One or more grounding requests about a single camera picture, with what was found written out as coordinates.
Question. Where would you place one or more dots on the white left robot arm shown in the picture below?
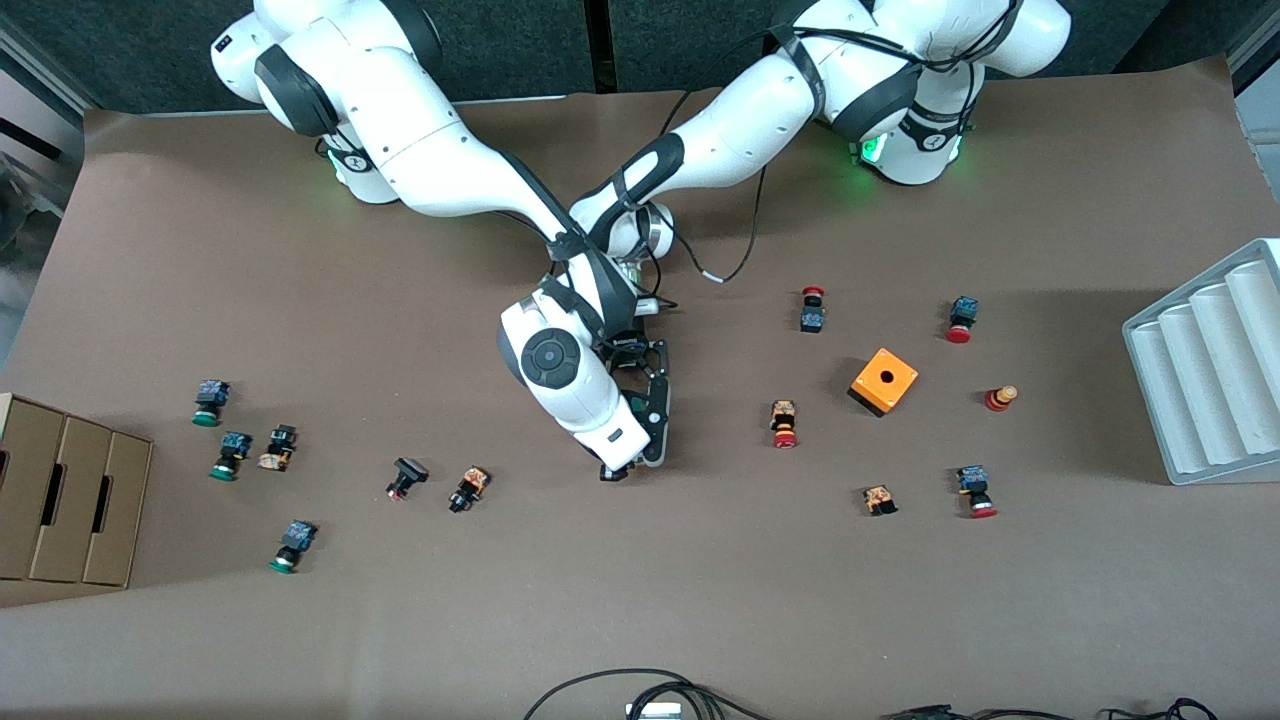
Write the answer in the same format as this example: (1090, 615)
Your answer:
(760, 110)

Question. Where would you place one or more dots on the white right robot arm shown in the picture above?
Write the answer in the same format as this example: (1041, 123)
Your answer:
(430, 150)

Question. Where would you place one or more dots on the brown paper table cover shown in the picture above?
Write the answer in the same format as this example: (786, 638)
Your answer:
(640, 580)

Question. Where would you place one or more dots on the red mushroom button orange block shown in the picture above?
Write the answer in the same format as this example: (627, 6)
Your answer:
(783, 415)

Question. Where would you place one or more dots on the red pushbutton black contact block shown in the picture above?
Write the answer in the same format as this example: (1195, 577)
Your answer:
(812, 320)

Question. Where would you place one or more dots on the black square pushbutton red base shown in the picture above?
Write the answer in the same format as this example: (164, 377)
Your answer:
(410, 470)

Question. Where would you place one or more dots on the small white device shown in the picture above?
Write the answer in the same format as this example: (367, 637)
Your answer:
(653, 711)

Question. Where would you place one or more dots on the small orange contact block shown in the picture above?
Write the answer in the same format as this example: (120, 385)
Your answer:
(879, 499)

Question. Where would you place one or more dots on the red mushroom button blue block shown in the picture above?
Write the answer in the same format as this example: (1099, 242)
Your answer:
(973, 482)
(963, 310)

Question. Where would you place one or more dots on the green pushbutton blue contact block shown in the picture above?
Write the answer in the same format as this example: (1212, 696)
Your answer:
(297, 538)
(233, 448)
(210, 398)

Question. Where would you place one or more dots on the red yellow button head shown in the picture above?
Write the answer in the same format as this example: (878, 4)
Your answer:
(998, 399)

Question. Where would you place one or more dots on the brown cardboard divider box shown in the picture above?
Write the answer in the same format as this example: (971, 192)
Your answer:
(70, 500)

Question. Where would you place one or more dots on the grey ribbed plastic tray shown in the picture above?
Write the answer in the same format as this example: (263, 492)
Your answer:
(1210, 370)

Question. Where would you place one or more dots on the orange button enclosure box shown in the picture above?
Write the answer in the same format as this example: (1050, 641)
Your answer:
(870, 385)

